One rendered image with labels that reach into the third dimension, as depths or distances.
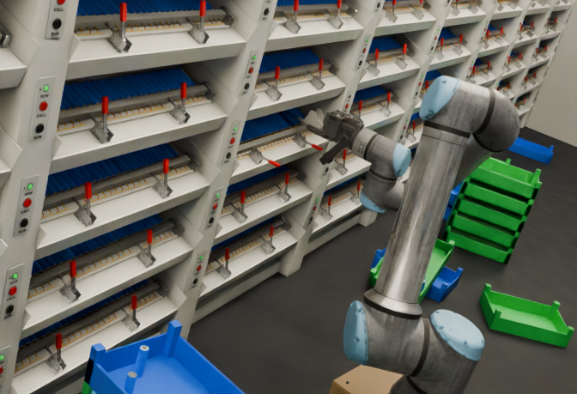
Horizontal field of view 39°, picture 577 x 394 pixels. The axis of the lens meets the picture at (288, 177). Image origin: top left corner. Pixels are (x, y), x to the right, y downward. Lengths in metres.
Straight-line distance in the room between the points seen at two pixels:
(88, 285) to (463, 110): 0.97
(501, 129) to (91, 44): 0.99
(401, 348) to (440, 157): 0.47
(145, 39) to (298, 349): 1.20
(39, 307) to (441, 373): 0.97
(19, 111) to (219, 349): 1.19
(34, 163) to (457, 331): 1.09
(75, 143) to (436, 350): 1.00
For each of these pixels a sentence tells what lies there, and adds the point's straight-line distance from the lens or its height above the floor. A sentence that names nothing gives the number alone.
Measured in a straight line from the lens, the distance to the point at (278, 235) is 2.79.
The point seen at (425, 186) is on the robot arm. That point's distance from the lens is 1.96.
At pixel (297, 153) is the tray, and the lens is 2.52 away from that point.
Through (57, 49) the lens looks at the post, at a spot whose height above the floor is 0.96.
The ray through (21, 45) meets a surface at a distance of 1.45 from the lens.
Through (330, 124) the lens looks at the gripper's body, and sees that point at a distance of 2.49.
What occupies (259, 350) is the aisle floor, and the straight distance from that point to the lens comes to 2.49.
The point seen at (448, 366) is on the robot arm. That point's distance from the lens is 2.07.
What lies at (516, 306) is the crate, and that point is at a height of 0.02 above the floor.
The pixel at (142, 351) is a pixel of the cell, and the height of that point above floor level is 0.46.
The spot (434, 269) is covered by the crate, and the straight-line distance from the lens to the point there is 3.12.
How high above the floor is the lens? 1.38
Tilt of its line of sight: 21 degrees down
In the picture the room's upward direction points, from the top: 17 degrees clockwise
